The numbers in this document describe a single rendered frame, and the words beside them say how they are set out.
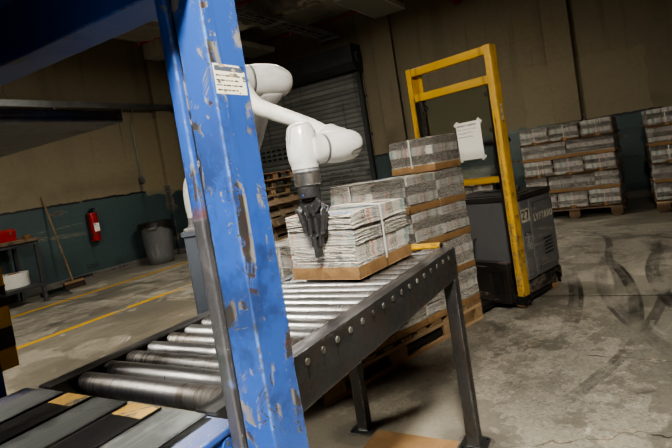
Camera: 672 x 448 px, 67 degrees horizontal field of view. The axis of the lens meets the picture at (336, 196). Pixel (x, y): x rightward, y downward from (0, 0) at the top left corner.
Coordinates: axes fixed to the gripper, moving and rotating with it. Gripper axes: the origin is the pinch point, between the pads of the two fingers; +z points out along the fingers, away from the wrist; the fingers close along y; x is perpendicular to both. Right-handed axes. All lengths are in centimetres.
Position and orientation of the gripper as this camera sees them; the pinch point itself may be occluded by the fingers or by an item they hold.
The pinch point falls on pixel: (318, 246)
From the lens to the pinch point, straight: 170.5
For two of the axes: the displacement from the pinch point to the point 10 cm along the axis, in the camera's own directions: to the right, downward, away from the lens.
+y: -8.5, 1.1, 5.1
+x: -5.0, 1.3, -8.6
